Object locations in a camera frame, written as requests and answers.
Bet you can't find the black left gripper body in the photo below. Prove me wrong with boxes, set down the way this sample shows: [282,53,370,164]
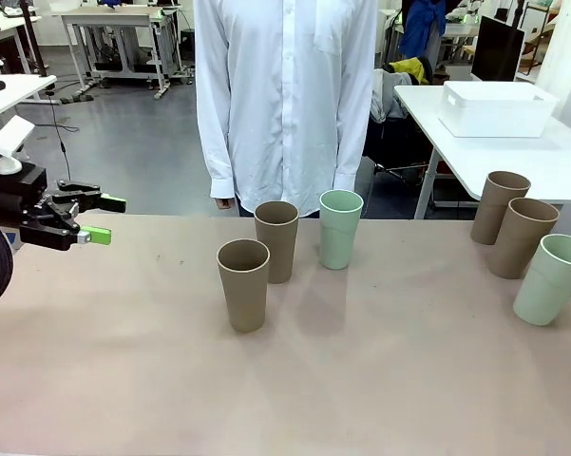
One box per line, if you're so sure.
[0,161,73,252]

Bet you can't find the brown cup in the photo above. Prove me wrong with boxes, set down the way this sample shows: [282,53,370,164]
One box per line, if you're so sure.
[469,170,532,246]
[254,200,300,285]
[486,197,561,280]
[216,238,272,334]

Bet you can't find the pale green cup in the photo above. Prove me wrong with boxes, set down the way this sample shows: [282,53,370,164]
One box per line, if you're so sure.
[318,189,365,271]
[512,233,571,328]

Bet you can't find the white plastic basket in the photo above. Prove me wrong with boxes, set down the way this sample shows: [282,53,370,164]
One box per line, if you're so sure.
[438,80,561,139]

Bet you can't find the person's right forearm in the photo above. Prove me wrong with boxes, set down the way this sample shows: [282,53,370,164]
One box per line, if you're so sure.
[197,94,238,199]

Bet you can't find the person's left forearm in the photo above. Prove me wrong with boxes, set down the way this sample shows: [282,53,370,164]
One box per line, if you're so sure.
[331,94,376,192]

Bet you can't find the white desk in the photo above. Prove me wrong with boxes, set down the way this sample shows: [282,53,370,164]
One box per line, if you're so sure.
[392,84,571,220]
[0,13,44,72]
[0,73,58,127]

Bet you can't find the black stand pole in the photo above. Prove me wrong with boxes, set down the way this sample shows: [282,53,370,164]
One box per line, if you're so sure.
[21,0,48,78]

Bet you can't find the gray metal workbench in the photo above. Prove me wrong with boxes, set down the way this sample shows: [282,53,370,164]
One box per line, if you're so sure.
[59,7,185,101]

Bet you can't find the person in white shirt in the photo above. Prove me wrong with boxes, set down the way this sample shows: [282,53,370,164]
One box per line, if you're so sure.
[193,0,379,219]

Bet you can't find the gray garment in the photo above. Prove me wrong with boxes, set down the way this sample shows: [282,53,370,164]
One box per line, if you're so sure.
[370,70,409,123]

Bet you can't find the black office chair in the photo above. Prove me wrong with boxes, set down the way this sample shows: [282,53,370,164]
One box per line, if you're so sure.
[363,56,446,191]

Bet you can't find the yellow jacket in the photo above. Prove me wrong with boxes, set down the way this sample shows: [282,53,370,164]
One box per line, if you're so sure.
[389,57,427,85]

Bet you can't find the blue jacket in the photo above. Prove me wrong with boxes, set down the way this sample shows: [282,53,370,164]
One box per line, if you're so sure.
[398,0,448,61]

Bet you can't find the black monitor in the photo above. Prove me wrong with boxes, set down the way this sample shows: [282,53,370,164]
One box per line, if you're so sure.
[469,14,526,83]

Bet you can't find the wooden shelf rack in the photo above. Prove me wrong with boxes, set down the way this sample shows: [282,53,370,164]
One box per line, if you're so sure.
[522,0,560,76]

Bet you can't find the thin black hanging cable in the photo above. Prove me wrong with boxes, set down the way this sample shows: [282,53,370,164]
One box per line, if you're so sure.
[49,92,73,180]

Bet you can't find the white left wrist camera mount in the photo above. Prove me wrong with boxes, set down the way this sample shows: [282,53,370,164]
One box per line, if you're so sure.
[0,116,35,175]

